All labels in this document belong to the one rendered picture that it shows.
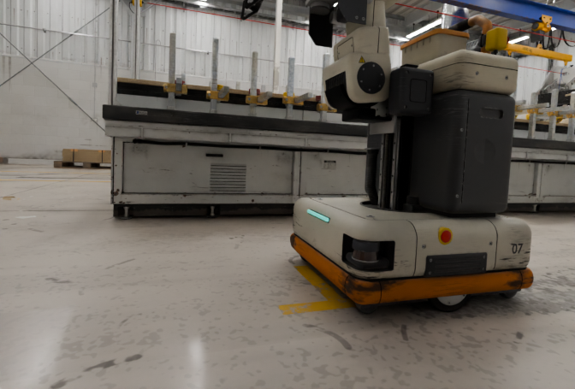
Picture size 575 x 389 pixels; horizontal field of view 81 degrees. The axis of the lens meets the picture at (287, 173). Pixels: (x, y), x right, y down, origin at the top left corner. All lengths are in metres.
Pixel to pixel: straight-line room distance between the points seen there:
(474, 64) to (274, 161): 1.63
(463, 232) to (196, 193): 1.78
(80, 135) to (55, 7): 2.97
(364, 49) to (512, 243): 0.79
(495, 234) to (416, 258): 0.30
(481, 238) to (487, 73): 0.52
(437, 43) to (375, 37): 0.26
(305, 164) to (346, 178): 0.38
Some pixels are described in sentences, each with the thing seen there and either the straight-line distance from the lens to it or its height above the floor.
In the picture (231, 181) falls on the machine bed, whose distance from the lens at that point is 2.45.
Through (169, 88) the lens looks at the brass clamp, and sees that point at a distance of 2.19.
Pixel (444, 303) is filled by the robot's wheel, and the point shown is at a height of 0.03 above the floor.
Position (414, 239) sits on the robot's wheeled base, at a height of 0.23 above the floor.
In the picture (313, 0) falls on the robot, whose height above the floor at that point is 1.03.
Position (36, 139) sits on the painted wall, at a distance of 9.82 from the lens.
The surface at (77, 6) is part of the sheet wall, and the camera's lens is 10.15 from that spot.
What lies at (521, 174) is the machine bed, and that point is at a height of 0.37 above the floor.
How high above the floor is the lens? 0.46
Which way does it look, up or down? 3 degrees down
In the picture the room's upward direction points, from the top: 3 degrees clockwise
